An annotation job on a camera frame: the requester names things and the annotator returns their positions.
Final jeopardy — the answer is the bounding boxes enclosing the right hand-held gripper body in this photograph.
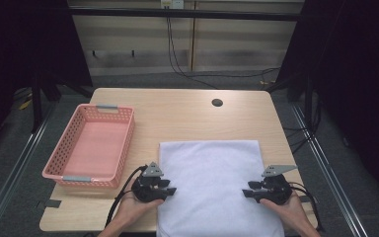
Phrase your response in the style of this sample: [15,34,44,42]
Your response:
[258,164,299,205]

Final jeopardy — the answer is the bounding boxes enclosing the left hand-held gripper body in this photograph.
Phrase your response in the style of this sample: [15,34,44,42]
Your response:
[131,161,166,202]

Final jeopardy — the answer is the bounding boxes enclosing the white printed cloth garment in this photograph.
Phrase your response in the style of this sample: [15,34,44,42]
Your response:
[156,139,285,237]

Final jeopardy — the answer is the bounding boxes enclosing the pink perforated plastic basket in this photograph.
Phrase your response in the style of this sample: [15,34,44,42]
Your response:
[41,104,136,190]

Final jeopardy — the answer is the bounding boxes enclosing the person's left hand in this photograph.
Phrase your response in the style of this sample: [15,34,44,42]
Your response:
[117,192,164,225]

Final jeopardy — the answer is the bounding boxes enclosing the person's right hand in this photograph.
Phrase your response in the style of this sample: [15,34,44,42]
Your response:
[260,194,305,228]

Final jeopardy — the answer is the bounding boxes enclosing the dark tape strip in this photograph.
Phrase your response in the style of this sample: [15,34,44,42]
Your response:
[36,198,62,209]

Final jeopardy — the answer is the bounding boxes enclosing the black metal stand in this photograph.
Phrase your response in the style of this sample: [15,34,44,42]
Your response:
[265,72,314,124]
[29,73,95,134]

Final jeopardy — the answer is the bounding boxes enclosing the black curtain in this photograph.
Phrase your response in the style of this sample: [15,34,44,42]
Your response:
[275,0,379,208]
[0,0,93,159]

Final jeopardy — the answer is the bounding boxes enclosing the yellow floor object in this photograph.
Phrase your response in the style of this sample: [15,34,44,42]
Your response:
[19,98,34,111]

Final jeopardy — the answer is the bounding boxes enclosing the black horizontal metal bar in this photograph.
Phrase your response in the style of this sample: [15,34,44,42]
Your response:
[68,8,305,23]

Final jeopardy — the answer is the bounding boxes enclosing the left hand-held gripper black cable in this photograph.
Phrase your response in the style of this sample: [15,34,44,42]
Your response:
[105,165,149,228]

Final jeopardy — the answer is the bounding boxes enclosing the black floor cables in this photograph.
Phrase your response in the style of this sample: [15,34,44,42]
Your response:
[282,92,324,156]

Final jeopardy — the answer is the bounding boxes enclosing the silver floor rail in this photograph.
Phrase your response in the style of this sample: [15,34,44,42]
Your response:
[290,103,373,237]
[0,102,60,237]

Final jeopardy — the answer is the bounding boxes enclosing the black hanging wall cable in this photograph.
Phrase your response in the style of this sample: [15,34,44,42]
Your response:
[166,16,280,90]

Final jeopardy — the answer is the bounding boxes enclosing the white wall socket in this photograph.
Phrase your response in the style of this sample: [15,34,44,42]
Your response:
[160,0,186,10]

